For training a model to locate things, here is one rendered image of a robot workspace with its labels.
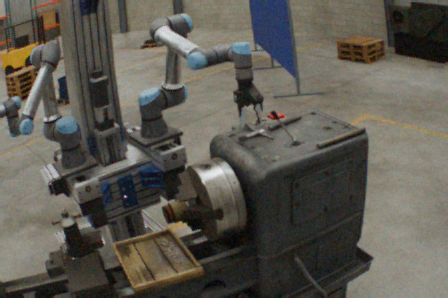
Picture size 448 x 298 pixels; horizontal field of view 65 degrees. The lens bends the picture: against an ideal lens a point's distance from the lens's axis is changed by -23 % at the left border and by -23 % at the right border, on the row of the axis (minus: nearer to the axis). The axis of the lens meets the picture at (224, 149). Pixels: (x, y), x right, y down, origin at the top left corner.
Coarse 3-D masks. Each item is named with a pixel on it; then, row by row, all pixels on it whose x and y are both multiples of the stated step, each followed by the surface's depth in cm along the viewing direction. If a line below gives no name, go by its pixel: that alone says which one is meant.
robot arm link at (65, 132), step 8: (64, 120) 197; (72, 120) 197; (56, 128) 196; (64, 128) 192; (72, 128) 195; (56, 136) 197; (64, 136) 194; (72, 136) 196; (64, 144) 196; (72, 144) 197
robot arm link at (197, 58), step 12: (156, 24) 194; (168, 24) 197; (156, 36) 192; (168, 36) 187; (180, 36) 186; (180, 48) 181; (192, 48) 178; (192, 60) 174; (204, 60) 174; (216, 60) 178
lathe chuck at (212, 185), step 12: (192, 168) 169; (216, 168) 167; (192, 180) 173; (204, 180) 162; (216, 180) 163; (204, 192) 163; (216, 192) 160; (228, 192) 162; (192, 204) 182; (204, 204) 167; (216, 204) 159; (228, 204) 161; (228, 216) 162; (204, 228) 176; (216, 228) 162; (228, 228) 165; (216, 240) 170
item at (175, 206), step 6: (168, 204) 170; (174, 204) 167; (180, 204) 167; (186, 204) 169; (162, 210) 170; (168, 210) 166; (174, 210) 166; (180, 210) 166; (168, 216) 165; (174, 216) 166; (180, 216) 167; (168, 222) 167; (174, 222) 170
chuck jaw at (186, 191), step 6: (180, 174) 174; (186, 174) 174; (180, 180) 174; (186, 180) 174; (180, 186) 172; (186, 186) 173; (192, 186) 173; (180, 192) 171; (186, 192) 172; (192, 192) 173; (174, 198) 173; (180, 198) 170; (186, 198) 171; (192, 198) 174
